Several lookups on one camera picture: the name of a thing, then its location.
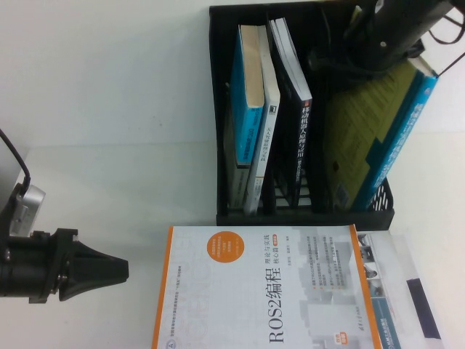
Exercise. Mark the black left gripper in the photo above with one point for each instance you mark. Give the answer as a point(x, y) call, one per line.
point(36, 269)

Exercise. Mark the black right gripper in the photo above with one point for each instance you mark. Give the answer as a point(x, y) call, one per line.
point(381, 47)

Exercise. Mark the teal hardcover book yellow back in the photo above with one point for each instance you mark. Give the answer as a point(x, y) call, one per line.
point(363, 127)

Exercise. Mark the white orange ROS2 book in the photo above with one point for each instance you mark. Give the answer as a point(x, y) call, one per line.
point(254, 291)

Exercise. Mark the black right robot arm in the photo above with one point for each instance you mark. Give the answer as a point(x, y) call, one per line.
point(410, 14)

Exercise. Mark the black spine robotics book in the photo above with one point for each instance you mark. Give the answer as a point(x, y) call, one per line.
point(303, 145)

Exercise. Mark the white spine paperback book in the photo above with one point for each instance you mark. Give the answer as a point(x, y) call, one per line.
point(267, 145)

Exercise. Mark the blue paperback book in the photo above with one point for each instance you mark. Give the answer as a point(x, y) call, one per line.
point(248, 138)

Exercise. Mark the black plastic book stand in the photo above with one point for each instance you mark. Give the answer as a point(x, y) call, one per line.
point(254, 218)

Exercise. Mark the white book dark purple patch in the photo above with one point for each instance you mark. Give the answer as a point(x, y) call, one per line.
point(417, 298)

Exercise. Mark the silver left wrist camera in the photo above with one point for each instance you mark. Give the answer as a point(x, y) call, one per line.
point(32, 198)

